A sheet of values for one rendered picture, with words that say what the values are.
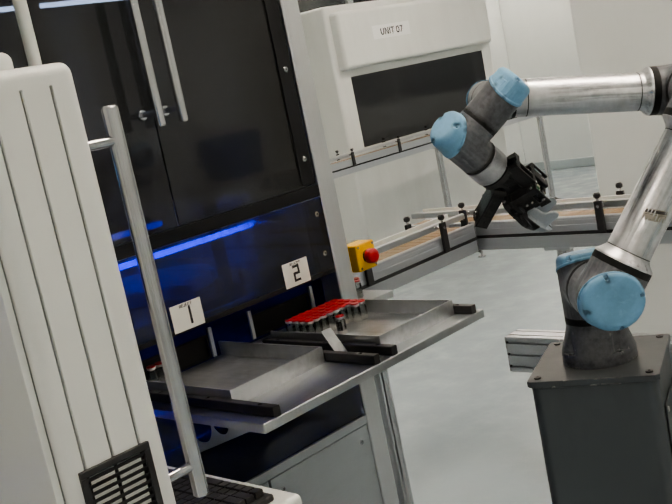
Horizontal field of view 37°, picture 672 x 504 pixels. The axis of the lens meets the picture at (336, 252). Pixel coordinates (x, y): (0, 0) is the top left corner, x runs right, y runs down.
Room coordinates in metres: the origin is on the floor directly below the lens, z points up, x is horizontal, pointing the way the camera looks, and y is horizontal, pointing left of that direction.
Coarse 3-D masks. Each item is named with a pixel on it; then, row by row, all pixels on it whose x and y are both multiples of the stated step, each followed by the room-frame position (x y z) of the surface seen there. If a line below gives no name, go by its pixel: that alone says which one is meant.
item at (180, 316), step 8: (184, 304) 2.12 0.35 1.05; (192, 304) 2.14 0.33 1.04; (200, 304) 2.15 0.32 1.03; (176, 312) 2.10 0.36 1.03; (184, 312) 2.12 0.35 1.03; (192, 312) 2.13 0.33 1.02; (200, 312) 2.15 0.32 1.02; (176, 320) 2.10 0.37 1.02; (184, 320) 2.11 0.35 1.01; (200, 320) 2.14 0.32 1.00; (176, 328) 2.10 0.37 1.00; (184, 328) 2.11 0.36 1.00
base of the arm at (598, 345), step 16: (576, 320) 1.93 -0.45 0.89; (576, 336) 1.93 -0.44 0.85; (592, 336) 1.91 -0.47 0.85; (608, 336) 1.91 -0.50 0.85; (624, 336) 1.92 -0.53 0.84; (576, 352) 1.93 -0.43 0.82; (592, 352) 1.91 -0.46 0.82; (608, 352) 1.90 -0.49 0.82; (624, 352) 1.90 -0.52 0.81; (576, 368) 1.93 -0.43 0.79; (592, 368) 1.90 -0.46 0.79
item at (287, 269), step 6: (300, 258) 2.38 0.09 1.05; (306, 258) 2.39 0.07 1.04; (288, 264) 2.35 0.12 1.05; (294, 264) 2.36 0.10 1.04; (300, 264) 2.38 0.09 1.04; (306, 264) 2.39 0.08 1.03; (282, 270) 2.33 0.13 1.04; (288, 270) 2.35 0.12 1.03; (294, 270) 2.36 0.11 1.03; (300, 270) 2.37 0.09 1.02; (306, 270) 2.39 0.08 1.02; (288, 276) 2.34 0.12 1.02; (300, 276) 2.37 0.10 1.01; (306, 276) 2.38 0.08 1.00; (288, 282) 2.34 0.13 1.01; (294, 282) 2.35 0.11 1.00; (300, 282) 2.37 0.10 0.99; (288, 288) 2.34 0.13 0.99
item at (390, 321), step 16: (368, 304) 2.38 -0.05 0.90; (384, 304) 2.35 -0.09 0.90; (400, 304) 2.31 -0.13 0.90; (416, 304) 2.28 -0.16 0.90; (432, 304) 2.24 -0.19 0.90; (448, 304) 2.19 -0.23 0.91; (368, 320) 2.31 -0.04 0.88; (384, 320) 2.28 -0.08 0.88; (400, 320) 2.24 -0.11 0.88; (416, 320) 2.11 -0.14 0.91; (432, 320) 2.15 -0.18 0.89; (272, 336) 2.26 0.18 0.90; (288, 336) 2.22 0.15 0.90; (304, 336) 2.18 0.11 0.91; (320, 336) 2.15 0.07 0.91; (352, 336) 2.08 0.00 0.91; (368, 336) 2.04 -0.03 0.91; (384, 336) 2.03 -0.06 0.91; (400, 336) 2.07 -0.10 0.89
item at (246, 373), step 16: (224, 352) 2.26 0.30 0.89; (240, 352) 2.22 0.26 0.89; (256, 352) 2.18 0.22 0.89; (272, 352) 2.14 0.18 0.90; (288, 352) 2.10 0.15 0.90; (304, 352) 2.07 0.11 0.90; (320, 352) 2.03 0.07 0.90; (192, 368) 2.20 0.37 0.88; (208, 368) 2.17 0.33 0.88; (224, 368) 2.14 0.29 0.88; (240, 368) 2.11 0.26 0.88; (256, 368) 2.09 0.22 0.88; (272, 368) 2.06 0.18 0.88; (288, 368) 1.96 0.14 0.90; (304, 368) 1.99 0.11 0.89; (160, 384) 2.01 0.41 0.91; (192, 384) 2.06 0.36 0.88; (208, 384) 2.04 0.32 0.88; (224, 384) 2.01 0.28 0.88; (240, 384) 1.99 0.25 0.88; (256, 384) 1.89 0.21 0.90; (272, 384) 1.92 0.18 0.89
